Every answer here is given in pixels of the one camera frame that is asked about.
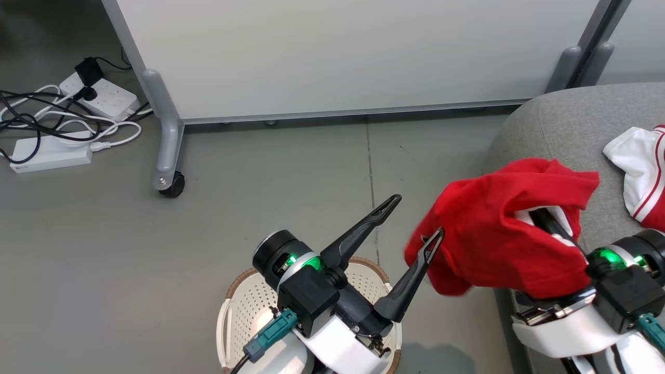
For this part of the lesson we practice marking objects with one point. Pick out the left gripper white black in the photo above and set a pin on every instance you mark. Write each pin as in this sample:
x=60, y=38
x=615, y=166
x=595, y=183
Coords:
x=358, y=343

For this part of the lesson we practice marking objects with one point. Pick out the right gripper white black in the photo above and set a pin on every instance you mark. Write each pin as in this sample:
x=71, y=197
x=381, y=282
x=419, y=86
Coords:
x=561, y=327

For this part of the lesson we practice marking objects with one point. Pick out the red garment white trim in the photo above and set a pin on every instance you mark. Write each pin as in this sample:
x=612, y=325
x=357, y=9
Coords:
x=483, y=234

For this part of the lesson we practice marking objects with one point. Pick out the red track pants white stripes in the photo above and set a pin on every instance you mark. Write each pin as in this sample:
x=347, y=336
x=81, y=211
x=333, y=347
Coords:
x=641, y=171

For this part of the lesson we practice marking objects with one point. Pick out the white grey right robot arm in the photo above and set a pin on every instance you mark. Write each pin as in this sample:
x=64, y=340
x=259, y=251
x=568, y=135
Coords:
x=623, y=358

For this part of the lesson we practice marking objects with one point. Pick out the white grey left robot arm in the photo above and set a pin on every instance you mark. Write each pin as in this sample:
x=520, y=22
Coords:
x=283, y=361

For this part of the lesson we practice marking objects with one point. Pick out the white perforated laundry basket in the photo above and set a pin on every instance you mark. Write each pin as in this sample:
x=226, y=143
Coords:
x=249, y=306

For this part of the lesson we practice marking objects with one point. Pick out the grey fabric sofa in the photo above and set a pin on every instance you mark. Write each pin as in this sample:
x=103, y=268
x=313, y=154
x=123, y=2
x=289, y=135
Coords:
x=561, y=130

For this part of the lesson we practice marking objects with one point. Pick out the large white partition panel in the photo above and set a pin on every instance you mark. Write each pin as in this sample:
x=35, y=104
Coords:
x=363, y=52

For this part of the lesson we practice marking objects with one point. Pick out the narrow white partition panel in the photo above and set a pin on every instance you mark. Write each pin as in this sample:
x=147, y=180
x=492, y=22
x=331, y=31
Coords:
x=639, y=36

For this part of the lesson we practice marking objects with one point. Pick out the grey partition leg with caster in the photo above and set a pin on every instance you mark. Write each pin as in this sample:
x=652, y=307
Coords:
x=166, y=135

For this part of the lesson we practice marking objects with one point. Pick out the white power strip with sockets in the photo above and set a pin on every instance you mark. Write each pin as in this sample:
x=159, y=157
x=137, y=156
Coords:
x=111, y=98

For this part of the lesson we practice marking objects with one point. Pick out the black power adapter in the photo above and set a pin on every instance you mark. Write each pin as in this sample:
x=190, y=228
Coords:
x=88, y=71

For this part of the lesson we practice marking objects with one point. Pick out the flat white power strip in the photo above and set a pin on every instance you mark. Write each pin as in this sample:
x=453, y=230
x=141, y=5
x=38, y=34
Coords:
x=49, y=153

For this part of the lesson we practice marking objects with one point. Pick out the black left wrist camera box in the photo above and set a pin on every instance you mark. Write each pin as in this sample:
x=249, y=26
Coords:
x=309, y=298

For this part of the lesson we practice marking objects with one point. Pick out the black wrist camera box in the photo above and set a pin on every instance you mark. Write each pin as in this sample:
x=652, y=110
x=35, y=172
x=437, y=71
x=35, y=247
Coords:
x=631, y=298
x=309, y=298

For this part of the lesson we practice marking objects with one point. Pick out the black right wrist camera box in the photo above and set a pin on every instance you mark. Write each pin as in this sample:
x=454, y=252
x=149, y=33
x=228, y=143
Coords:
x=631, y=298

